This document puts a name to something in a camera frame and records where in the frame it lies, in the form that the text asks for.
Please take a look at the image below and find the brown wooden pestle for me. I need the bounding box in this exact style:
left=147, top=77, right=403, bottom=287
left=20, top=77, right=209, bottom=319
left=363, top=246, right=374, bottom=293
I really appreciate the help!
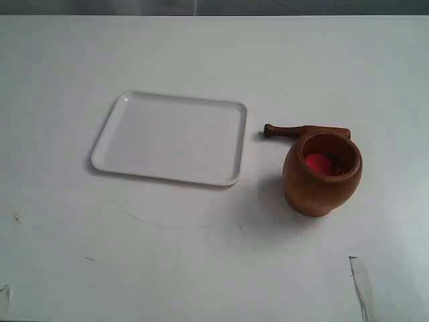
left=263, top=123, right=351, bottom=139

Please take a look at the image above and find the brown wooden mortar bowl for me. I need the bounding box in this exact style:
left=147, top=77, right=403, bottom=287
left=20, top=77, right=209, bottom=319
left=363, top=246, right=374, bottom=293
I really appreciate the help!
left=282, top=131, right=363, bottom=217

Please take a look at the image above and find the red ball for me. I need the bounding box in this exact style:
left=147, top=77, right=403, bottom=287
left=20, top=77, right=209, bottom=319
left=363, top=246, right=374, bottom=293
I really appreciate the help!
left=304, top=153, right=334, bottom=176

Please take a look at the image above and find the white rectangular plastic tray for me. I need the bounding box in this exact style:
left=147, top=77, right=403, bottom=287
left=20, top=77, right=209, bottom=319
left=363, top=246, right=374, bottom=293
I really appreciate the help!
left=90, top=91, right=247, bottom=187

